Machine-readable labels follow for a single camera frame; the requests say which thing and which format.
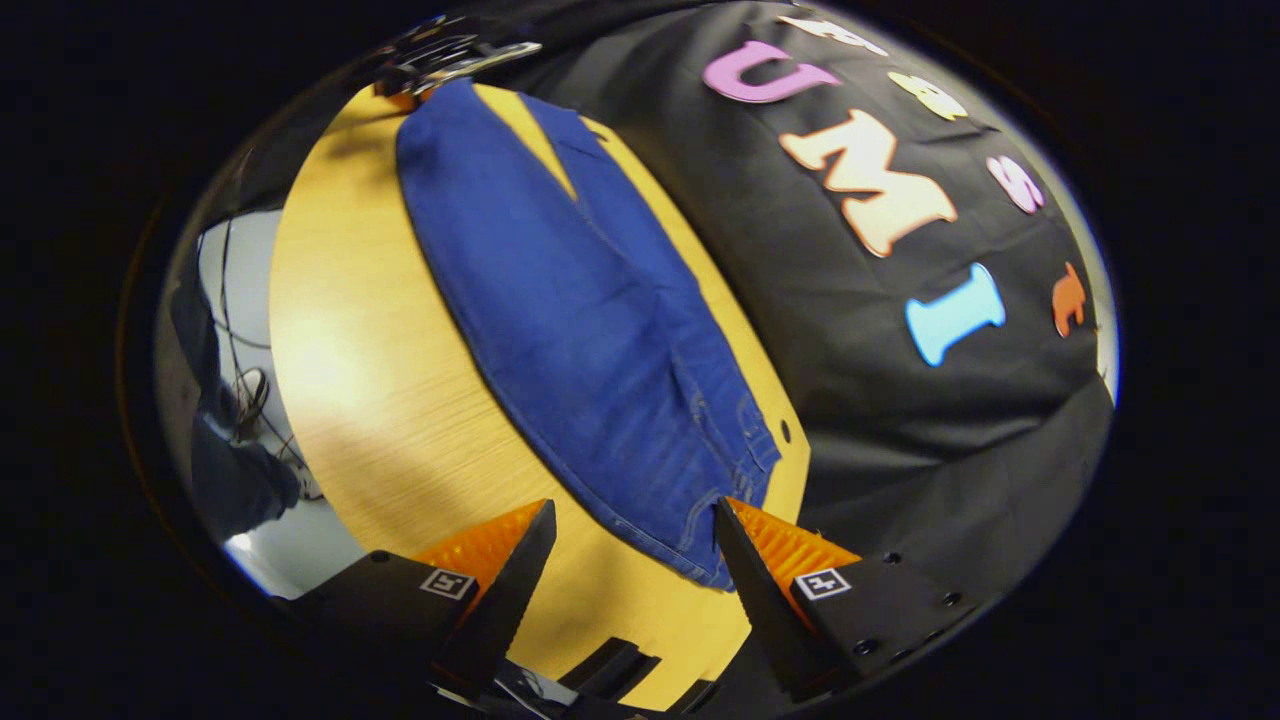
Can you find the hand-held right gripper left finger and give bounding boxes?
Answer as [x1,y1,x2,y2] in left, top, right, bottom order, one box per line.
[288,498,559,699]

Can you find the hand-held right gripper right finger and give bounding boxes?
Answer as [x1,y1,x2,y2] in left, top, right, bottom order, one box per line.
[713,495,979,704]

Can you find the blue jeans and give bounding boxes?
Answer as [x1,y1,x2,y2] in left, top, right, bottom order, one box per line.
[395,78,783,591]

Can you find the black bar-shaped object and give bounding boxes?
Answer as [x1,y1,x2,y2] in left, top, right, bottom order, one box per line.
[556,636,665,695]

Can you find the black backdrop cloth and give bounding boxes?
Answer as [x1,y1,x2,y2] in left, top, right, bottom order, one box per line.
[480,0,1116,641]

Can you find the person's dark trousers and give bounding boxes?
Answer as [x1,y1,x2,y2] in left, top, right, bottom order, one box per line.
[168,265,303,543]

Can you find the dark shoe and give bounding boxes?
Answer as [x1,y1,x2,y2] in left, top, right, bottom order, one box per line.
[230,366,273,443]

